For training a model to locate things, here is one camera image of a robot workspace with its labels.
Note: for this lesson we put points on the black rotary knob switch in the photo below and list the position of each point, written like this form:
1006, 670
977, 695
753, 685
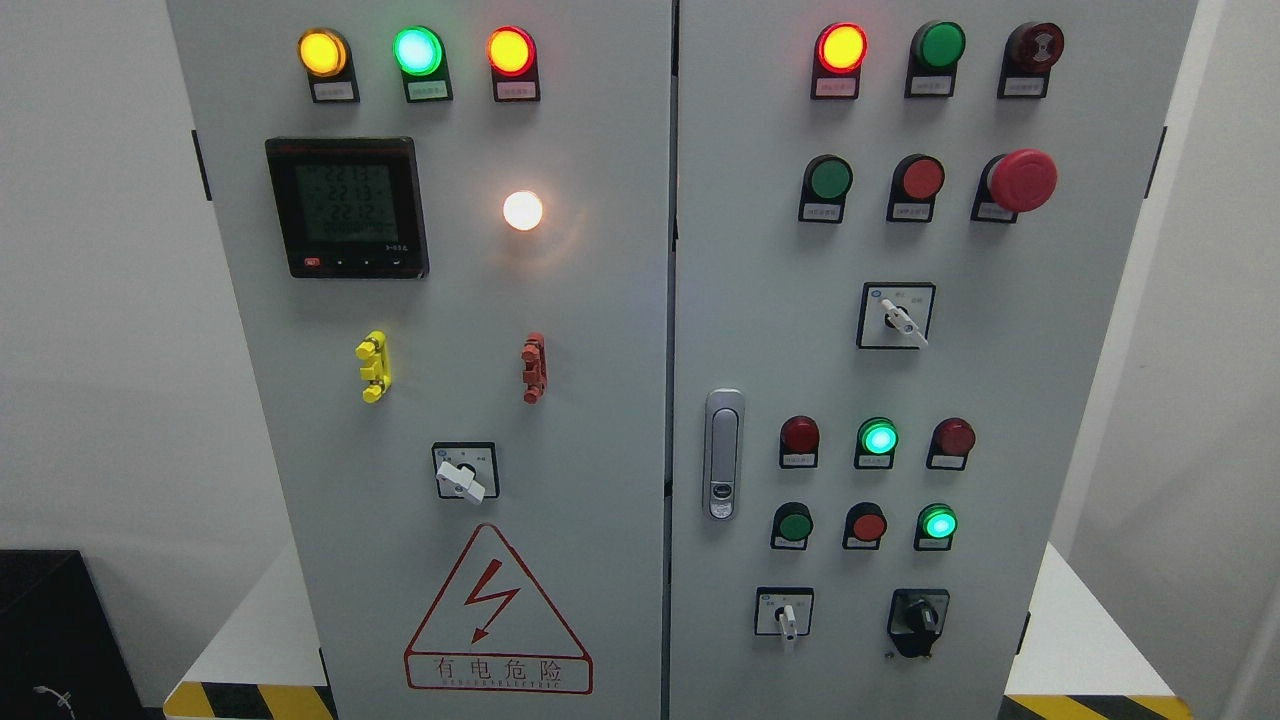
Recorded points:
917, 620

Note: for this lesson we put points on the red terminal connector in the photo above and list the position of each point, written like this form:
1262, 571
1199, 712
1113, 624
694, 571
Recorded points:
534, 374

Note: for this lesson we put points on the dark red indicator light left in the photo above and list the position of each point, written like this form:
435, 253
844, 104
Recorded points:
799, 443

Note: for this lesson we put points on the dark red indicator light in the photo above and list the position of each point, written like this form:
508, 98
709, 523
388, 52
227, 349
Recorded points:
952, 441
799, 443

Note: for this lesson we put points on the white glowing lamp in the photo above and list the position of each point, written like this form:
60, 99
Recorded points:
523, 210

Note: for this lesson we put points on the grey left cabinet door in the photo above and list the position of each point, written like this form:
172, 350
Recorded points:
582, 470

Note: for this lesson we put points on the grey cabinet door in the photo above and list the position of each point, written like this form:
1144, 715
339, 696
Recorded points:
582, 470
770, 306

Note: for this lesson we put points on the green lit indicator middle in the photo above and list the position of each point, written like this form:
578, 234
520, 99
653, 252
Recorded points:
876, 446

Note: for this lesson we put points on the green push button second row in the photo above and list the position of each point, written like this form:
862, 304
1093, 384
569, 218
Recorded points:
827, 180

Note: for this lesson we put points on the yellow terminal connector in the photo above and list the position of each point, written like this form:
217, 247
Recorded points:
375, 367

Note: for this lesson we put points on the red push button lower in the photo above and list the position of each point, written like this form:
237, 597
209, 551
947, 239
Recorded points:
864, 527

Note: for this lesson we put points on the grey right cabinet door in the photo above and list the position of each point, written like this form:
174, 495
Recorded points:
770, 306

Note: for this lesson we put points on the red electric hazard sign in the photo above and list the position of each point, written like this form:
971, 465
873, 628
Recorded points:
492, 628

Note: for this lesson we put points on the dark red indicator light right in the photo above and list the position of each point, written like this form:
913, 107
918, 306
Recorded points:
952, 441

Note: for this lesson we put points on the black digital power meter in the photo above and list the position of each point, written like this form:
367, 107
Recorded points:
349, 208

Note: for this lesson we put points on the red-rimmed orange indicator light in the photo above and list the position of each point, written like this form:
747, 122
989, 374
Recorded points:
513, 59

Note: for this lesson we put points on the red push button second row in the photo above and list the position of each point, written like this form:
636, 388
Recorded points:
915, 184

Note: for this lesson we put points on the green lit push button lower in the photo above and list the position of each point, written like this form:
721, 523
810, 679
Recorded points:
935, 528

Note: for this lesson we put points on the red lit indicator top right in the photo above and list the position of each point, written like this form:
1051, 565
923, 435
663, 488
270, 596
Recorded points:
839, 51

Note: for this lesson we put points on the green lit indicator light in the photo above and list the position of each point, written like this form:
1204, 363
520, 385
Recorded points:
421, 58

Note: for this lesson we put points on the red emergency stop mushroom button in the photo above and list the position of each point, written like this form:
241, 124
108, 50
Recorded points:
1012, 184

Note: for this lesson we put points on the yellow indicator light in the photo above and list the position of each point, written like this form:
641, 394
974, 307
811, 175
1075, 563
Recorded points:
327, 60

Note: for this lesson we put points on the dark red buzzer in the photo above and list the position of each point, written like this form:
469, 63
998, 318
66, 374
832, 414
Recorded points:
1030, 52

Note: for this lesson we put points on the black box lower left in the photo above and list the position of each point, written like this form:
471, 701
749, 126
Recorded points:
59, 657

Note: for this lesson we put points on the silver door lock handle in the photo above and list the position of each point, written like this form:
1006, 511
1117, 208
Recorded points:
723, 414

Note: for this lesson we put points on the white selector switch left door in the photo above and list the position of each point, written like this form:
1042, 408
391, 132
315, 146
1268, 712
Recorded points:
466, 470

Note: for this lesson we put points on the white selector switch upper right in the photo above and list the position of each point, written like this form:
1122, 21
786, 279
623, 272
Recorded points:
895, 315

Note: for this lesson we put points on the white selector switch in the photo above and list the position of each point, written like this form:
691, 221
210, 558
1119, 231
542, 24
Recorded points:
895, 315
784, 612

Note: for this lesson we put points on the white selector switch lower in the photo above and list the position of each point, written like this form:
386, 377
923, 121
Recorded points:
784, 612

